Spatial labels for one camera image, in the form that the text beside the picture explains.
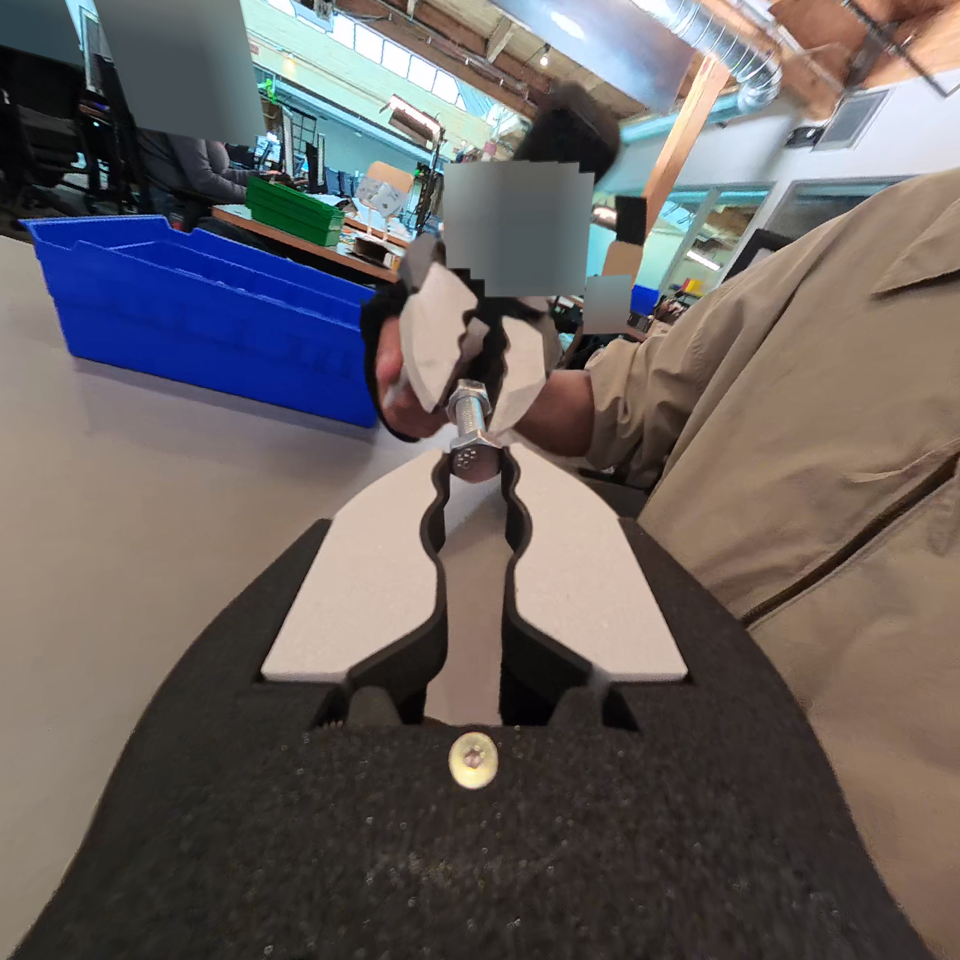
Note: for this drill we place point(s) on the black flag panel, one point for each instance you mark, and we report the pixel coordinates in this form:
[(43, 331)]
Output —
[(631, 219)]

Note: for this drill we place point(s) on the black office chair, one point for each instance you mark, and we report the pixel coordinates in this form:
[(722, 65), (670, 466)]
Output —
[(611, 491), (45, 135)]

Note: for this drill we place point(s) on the silver ventilation duct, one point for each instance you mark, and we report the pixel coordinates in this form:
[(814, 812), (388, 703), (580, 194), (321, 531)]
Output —
[(720, 52)]

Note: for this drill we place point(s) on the stack of green bins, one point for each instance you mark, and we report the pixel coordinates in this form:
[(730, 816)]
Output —
[(292, 210)]

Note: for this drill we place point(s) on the colourful cardboard box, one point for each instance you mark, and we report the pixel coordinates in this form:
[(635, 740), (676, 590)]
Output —
[(375, 251)]

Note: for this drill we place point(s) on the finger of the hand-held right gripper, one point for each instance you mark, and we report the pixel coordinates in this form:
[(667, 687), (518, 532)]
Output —
[(435, 330), (532, 360)]

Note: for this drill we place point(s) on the wooden board document stand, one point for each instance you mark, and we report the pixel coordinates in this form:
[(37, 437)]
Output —
[(622, 259)]

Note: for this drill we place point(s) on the light panel on stand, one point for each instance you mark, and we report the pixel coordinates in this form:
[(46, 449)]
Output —
[(412, 120)]

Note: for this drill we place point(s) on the steel hex bolt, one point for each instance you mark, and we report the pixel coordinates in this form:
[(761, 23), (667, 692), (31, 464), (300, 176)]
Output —
[(474, 461)]

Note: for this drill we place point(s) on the person's right hand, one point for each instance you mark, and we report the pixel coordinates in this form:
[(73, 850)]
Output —
[(559, 412)]

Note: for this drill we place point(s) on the steel hex nut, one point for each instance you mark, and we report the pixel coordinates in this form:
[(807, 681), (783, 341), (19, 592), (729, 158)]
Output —
[(470, 396)]

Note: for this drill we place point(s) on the wooden table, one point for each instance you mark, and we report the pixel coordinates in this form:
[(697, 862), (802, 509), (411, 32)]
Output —
[(300, 244)]

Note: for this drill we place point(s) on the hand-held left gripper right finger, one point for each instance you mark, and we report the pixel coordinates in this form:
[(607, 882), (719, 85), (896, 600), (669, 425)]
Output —
[(592, 585)]

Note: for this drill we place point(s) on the wall vent grille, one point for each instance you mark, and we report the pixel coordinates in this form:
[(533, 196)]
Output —
[(851, 120)]

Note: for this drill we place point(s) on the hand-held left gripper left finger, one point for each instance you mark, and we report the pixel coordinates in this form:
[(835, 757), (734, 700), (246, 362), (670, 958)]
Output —
[(352, 585)]

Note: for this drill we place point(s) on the white tagged cube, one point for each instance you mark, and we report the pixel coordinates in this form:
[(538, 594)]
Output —
[(379, 196)]

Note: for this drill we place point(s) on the blue plastic bin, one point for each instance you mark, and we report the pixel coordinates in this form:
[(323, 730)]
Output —
[(202, 330)]

